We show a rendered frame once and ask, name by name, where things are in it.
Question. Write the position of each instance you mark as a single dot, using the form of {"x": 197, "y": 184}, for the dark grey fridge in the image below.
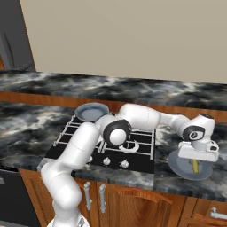
{"x": 13, "y": 32}

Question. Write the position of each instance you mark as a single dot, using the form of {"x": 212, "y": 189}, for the silver hob knob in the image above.
{"x": 90, "y": 160}
{"x": 125, "y": 163}
{"x": 106, "y": 161}

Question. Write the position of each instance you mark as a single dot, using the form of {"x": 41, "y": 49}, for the black dishwasher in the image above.
{"x": 14, "y": 201}

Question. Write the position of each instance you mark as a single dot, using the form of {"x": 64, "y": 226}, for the wooden drawer front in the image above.
{"x": 204, "y": 207}

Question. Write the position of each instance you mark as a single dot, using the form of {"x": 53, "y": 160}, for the grey frying pan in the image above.
{"x": 90, "y": 113}

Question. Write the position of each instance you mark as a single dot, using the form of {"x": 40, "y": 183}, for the black hob with white grates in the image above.
{"x": 139, "y": 161}

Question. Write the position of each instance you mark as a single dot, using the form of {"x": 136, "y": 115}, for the wooden cupboard door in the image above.
{"x": 204, "y": 223}
{"x": 139, "y": 207}
{"x": 35, "y": 189}

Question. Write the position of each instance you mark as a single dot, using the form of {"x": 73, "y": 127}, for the yellow butter stick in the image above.
{"x": 195, "y": 168}

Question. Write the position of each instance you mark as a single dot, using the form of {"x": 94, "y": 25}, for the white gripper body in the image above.
{"x": 195, "y": 153}

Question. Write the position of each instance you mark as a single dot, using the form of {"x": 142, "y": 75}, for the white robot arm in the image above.
{"x": 79, "y": 147}

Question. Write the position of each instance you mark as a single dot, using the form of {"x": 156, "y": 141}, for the grey round plate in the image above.
{"x": 180, "y": 168}

